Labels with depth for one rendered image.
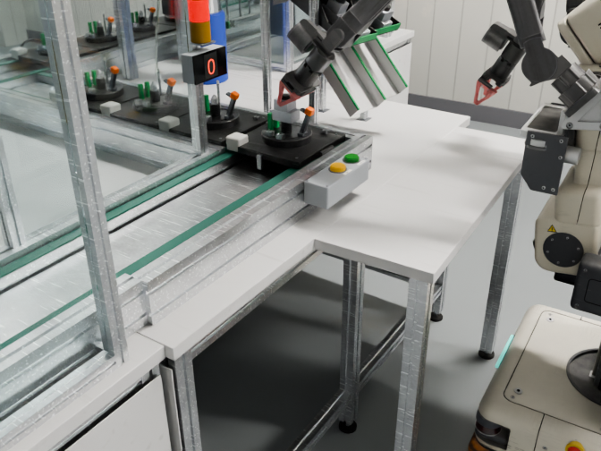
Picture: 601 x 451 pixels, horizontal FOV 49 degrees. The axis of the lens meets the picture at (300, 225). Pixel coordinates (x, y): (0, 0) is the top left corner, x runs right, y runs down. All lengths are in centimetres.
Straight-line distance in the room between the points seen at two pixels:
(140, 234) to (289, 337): 125
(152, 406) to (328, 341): 140
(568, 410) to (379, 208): 81
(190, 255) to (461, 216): 72
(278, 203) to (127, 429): 60
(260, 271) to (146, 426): 40
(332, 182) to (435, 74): 344
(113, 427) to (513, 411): 119
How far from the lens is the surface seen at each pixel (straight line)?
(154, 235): 152
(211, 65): 170
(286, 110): 180
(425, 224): 167
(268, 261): 149
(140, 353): 127
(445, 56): 495
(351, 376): 212
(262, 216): 151
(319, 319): 274
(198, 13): 166
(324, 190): 160
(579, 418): 208
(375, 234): 161
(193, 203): 164
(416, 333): 160
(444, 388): 248
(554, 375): 220
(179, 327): 132
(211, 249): 139
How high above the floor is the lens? 165
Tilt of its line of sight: 29 degrees down
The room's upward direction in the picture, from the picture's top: straight up
